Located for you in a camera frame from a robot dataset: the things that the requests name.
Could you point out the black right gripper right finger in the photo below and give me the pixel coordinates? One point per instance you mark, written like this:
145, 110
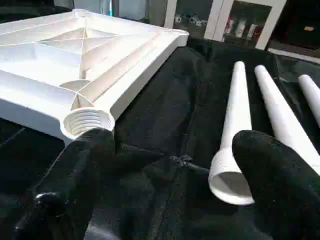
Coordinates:
282, 195

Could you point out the black mat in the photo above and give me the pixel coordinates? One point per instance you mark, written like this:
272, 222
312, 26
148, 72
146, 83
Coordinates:
162, 100

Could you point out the white glass door cabinet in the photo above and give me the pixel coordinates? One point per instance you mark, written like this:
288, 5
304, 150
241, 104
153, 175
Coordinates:
216, 20

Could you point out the grey metal pole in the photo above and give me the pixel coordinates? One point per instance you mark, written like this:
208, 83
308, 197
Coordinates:
116, 7

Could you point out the white plastic table top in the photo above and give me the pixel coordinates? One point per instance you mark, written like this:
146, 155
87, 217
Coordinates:
50, 62

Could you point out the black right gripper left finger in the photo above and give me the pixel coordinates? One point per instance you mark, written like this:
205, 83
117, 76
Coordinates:
70, 187

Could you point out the white plastic table leg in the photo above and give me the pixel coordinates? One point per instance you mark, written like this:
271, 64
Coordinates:
311, 90
235, 112
280, 117

